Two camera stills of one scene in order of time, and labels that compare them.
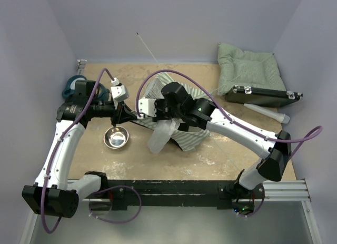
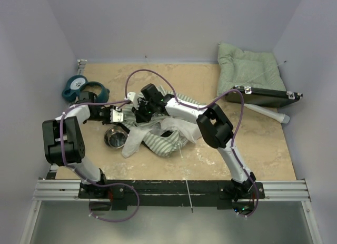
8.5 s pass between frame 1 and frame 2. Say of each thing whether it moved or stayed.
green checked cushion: stayed
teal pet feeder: stayed
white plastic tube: stayed
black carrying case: stayed
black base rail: stayed
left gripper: moved
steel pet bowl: stayed
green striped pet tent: moved
